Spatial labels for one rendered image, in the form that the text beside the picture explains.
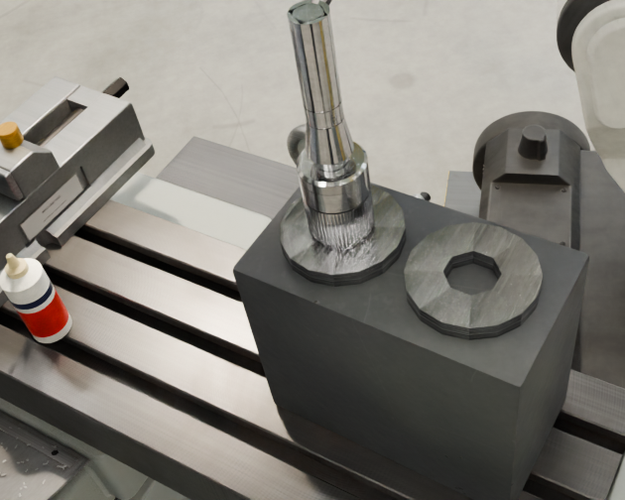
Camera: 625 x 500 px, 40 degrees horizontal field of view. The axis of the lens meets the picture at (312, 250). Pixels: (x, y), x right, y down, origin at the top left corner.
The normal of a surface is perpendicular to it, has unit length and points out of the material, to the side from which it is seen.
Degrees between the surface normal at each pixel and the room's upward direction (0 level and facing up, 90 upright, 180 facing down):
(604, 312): 0
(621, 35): 90
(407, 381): 90
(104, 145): 90
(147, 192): 0
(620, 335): 0
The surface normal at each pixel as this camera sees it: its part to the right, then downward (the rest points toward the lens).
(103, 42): -0.13, -0.66
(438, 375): -0.52, 0.68
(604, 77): -0.20, 0.75
